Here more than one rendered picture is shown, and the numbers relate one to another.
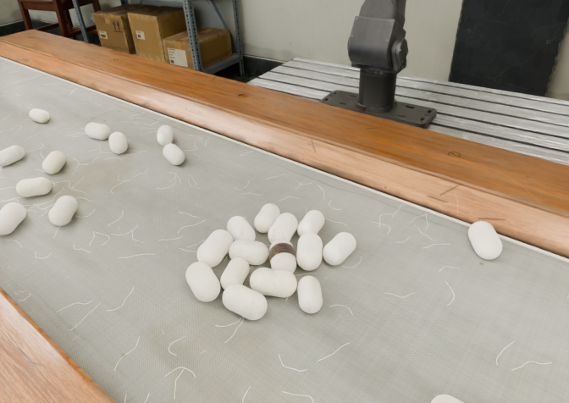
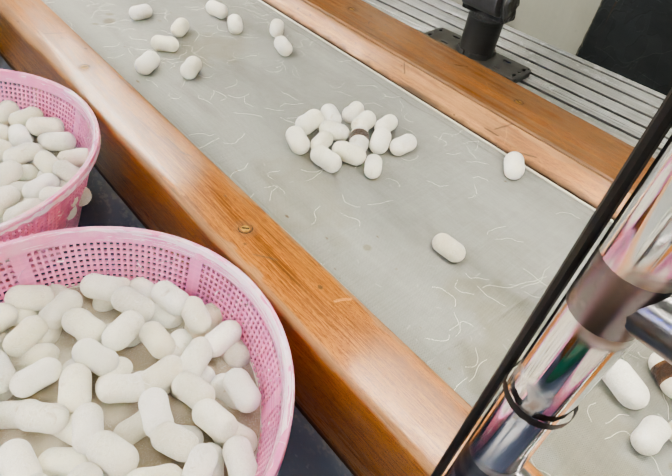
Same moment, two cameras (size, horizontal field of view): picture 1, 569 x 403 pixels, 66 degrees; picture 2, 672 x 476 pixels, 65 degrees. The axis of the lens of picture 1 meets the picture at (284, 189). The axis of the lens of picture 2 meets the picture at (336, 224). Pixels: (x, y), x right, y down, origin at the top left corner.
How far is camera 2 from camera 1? 0.22 m
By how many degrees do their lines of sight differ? 9
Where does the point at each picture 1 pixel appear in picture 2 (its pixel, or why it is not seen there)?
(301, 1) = not seen: outside the picture
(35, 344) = (183, 143)
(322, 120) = (418, 48)
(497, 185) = (541, 131)
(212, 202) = (310, 92)
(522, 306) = (520, 211)
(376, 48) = not seen: outside the picture
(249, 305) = (329, 159)
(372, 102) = (471, 46)
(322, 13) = not seen: outside the picture
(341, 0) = not seen: outside the picture
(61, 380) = (203, 166)
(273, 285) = (348, 153)
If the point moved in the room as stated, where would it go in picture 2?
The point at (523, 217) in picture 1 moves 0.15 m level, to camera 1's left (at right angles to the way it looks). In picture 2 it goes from (550, 157) to (416, 132)
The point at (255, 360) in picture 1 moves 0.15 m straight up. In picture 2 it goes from (326, 194) to (349, 45)
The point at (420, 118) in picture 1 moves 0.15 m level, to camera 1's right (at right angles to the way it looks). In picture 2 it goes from (512, 73) to (599, 90)
